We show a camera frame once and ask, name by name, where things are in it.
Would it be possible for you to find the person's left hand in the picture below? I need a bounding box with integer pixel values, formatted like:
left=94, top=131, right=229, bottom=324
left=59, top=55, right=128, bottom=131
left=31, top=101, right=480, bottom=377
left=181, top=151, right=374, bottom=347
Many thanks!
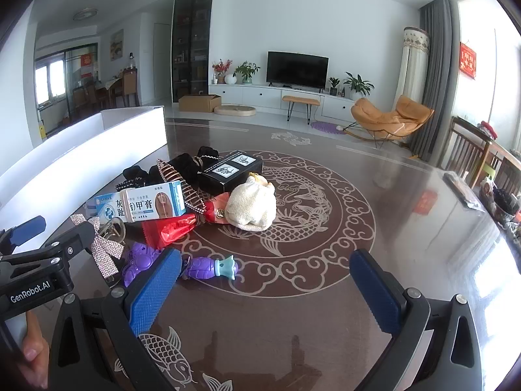
left=18, top=310, right=50, bottom=365

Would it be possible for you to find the purple toy figure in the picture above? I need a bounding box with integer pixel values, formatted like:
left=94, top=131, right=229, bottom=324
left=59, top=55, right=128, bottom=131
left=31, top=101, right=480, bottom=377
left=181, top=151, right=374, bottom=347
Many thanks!
left=121, top=241, right=237, bottom=288

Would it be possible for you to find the dark wooden slatted chair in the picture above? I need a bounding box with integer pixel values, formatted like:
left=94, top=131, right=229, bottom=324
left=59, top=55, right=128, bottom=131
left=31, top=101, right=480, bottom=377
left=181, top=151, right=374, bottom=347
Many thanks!
left=442, top=116, right=495, bottom=188

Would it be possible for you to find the white television cabinet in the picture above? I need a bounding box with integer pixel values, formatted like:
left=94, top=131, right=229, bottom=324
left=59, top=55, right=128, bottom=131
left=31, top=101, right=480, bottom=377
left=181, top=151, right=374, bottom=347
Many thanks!
left=208, top=83, right=367, bottom=121

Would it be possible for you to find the pink fabric charm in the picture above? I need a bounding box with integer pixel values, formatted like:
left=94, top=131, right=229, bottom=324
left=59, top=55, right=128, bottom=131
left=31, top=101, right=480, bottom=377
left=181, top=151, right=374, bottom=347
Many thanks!
left=199, top=193, right=233, bottom=225

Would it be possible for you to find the red wall hanging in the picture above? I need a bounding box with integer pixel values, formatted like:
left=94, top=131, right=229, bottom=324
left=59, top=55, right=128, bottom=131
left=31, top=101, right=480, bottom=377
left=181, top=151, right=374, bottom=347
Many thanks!
left=459, top=41, right=478, bottom=80

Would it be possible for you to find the wall painting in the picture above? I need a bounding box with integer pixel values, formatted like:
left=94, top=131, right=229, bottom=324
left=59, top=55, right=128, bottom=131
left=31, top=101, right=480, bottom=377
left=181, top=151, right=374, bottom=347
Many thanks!
left=110, top=29, right=124, bottom=62

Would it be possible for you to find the dark display cabinet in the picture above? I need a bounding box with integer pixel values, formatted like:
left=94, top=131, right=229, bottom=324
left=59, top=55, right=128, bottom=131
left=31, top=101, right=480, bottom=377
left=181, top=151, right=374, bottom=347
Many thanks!
left=171, top=0, right=215, bottom=104

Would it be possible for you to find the cardboard box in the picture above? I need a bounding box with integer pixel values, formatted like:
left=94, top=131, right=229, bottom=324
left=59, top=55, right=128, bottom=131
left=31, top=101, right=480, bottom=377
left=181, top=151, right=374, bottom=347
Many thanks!
left=178, top=94, right=222, bottom=113

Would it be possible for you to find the red flower plant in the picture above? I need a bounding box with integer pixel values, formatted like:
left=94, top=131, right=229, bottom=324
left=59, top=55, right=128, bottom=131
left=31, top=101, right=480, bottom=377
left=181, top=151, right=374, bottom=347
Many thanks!
left=212, top=59, right=232, bottom=85

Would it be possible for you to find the white knit pouch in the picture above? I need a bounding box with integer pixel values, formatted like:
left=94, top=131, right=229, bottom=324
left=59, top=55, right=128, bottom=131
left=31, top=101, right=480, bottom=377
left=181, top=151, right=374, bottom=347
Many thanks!
left=225, top=173, right=277, bottom=232

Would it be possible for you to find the air conditioner with lace cover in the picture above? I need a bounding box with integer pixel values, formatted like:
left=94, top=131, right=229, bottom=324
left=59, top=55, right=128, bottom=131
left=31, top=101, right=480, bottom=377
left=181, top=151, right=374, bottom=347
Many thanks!
left=393, top=26, right=431, bottom=110

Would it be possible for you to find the orange rocking chair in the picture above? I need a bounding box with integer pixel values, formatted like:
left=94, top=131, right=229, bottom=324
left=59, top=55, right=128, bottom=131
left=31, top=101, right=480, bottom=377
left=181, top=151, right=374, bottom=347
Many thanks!
left=344, top=95, right=435, bottom=148

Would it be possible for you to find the black fluffy pom-pom item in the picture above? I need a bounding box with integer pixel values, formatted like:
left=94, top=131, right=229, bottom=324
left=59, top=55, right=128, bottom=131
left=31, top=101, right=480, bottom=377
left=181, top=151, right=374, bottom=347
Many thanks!
left=148, top=145, right=220, bottom=188

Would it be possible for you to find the black box with white labels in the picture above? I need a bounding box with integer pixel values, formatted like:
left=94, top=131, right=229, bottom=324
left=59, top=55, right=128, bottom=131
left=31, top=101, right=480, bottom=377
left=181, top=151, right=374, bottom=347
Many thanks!
left=197, top=151, right=264, bottom=193

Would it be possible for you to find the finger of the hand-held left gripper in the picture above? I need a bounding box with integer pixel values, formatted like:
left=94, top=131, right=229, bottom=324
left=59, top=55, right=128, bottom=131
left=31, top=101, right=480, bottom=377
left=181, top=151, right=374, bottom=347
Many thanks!
left=0, top=221, right=96, bottom=275
left=0, top=217, right=47, bottom=258

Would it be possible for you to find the beige plastic hair clip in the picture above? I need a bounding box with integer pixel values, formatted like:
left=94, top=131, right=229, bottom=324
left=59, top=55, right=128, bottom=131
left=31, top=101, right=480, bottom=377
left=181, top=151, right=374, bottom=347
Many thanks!
left=97, top=217, right=128, bottom=242

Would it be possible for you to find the red snack packet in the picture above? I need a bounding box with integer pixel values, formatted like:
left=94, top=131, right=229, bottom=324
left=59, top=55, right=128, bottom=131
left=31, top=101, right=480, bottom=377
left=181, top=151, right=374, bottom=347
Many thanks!
left=141, top=212, right=202, bottom=250

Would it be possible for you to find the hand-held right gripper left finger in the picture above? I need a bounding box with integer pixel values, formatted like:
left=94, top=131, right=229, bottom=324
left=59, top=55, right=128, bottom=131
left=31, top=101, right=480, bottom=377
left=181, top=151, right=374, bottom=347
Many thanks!
left=49, top=248, right=182, bottom=391

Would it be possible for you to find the small blue white medicine box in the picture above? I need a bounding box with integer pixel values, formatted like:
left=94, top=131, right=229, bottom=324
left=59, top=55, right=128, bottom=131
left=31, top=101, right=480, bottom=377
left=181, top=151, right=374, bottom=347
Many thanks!
left=87, top=191, right=127, bottom=221

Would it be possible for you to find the large leafy potted plant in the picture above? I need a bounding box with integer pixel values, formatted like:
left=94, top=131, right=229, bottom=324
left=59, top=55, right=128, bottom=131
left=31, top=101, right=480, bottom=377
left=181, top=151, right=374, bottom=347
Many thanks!
left=343, top=72, right=375, bottom=99

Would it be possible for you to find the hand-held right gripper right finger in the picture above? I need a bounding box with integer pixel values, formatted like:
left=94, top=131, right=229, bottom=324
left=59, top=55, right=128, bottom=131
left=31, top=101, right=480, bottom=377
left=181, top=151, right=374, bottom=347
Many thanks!
left=349, top=248, right=483, bottom=391

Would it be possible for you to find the red door poster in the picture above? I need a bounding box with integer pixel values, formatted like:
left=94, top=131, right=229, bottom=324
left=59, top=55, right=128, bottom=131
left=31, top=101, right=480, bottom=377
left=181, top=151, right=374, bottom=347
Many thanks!
left=80, top=54, right=98, bottom=78

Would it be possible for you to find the wooden bench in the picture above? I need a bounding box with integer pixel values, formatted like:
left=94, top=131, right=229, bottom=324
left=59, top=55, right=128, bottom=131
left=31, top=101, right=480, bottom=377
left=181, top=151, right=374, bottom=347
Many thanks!
left=282, top=95, right=320, bottom=123

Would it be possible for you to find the pearl hair claw clip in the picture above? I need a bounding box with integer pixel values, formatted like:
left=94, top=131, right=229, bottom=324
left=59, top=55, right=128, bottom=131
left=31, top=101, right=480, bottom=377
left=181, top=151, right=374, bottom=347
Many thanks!
left=157, top=160, right=208, bottom=214

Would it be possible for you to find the black hair bow white trim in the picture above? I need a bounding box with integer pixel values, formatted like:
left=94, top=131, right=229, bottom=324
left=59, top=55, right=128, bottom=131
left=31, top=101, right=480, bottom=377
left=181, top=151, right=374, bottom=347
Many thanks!
left=115, top=166, right=152, bottom=191

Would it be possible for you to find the black television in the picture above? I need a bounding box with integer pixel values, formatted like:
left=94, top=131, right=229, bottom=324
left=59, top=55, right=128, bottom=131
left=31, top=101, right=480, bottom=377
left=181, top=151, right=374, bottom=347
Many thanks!
left=267, top=51, right=330, bottom=89

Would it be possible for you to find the brown patterned desktop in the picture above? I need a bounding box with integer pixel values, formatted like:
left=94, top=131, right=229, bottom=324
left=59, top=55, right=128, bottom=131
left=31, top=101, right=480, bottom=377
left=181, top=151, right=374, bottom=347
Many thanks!
left=0, top=116, right=519, bottom=391

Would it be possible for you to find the rhinestone bow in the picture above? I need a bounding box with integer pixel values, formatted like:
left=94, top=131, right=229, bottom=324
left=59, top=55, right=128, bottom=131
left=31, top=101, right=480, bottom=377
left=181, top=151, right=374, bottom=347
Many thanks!
left=70, top=214, right=127, bottom=273

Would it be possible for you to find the round beige scratcher pad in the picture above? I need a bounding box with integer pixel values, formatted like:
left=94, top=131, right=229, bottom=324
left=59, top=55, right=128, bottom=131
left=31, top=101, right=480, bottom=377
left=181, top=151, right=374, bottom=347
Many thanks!
left=214, top=105, right=257, bottom=117

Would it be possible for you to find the bushy green potted plant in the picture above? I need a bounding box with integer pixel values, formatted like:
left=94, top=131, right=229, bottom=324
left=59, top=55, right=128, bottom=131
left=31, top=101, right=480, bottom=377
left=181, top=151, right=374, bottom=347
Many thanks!
left=233, top=61, right=261, bottom=85

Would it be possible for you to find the long white storage box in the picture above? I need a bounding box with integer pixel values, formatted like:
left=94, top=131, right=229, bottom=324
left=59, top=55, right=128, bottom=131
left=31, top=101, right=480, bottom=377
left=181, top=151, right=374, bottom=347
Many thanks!
left=0, top=106, right=168, bottom=253

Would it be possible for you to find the purple floor mat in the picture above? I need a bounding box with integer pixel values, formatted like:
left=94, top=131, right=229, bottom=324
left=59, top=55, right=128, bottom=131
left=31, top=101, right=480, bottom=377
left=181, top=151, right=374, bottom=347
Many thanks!
left=311, top=121, right=345, bottom=134

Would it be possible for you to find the grey curtain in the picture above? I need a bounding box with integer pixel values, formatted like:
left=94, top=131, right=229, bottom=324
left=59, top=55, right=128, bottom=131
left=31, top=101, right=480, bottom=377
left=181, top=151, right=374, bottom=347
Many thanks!
left=407, top=0, right=462, bottom=161

